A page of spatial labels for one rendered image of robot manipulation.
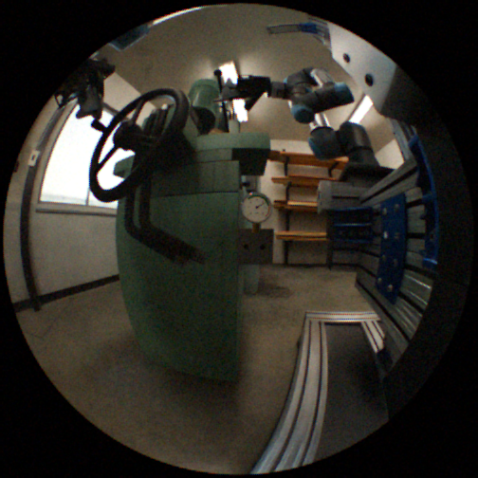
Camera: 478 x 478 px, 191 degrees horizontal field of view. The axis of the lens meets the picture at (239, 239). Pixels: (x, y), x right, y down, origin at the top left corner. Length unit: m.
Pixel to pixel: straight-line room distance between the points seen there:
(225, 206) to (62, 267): 1.62
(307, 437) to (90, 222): 1.94
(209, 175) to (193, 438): 0.82
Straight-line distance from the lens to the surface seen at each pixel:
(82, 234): 1.73
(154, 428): 0.67
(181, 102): 0.29
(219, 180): 0.37
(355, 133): 0.62
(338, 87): 0.51
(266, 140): 0.43
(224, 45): 2.16
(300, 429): 0.41
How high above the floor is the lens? 0.61
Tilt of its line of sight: 3 degrees down
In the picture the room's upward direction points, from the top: 1 degrees clockwise
